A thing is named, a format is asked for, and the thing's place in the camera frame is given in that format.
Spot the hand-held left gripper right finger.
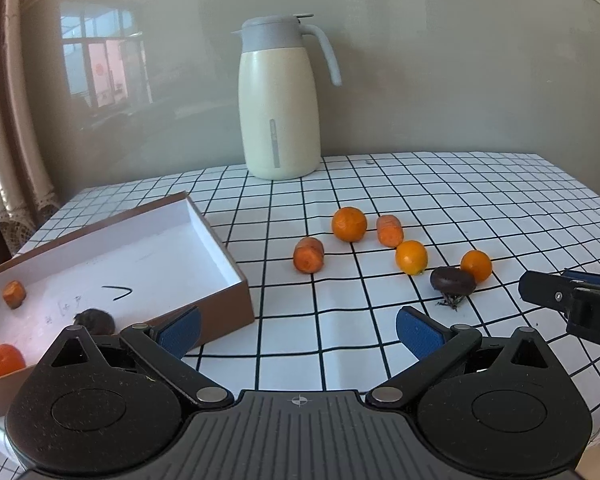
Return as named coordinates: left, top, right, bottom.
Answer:
left=365, top=306, right=556, bottom=408

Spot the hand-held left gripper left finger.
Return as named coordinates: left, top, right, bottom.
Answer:
left=45, top=306, right=235, bottom=408

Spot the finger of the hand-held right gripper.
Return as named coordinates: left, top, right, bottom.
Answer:
left=560, top=268, right=600, bottom=293
left=518, top=270, right=589, bottom=317

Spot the dark mangosteen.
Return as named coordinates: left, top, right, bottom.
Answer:
left=430, top=266, right=477, bottom=311
left=73, top=308, right=116, bottom=336

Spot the small orange mandarin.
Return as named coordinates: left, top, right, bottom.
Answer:
left=395, top=240, right=429, bottom=276
left=460, top=249, right=493, bottom=282
left=0, top=343, right=27, bottom=379
left=331, top=206, right=368, bottom=242

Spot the brown cardboard box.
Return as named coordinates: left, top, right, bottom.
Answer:
left=0, top=191, right=256, bottom=421

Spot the orange carrot piece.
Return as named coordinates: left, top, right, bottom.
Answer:
left=2, top=280, right=27, bottom=310
left=293, top=236, right=326, bottom=274
left=376, top=214, right=404, bottom=248

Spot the white checkered tablecloth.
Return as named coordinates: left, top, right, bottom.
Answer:
left=0, top=152, right=600, bottom=480

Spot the beige curtain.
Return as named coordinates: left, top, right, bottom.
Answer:
left=0, top=0, right=61, bottom=261

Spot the cream thermos jug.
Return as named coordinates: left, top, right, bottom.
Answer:
left=231, top=13, right=342, bottom=181

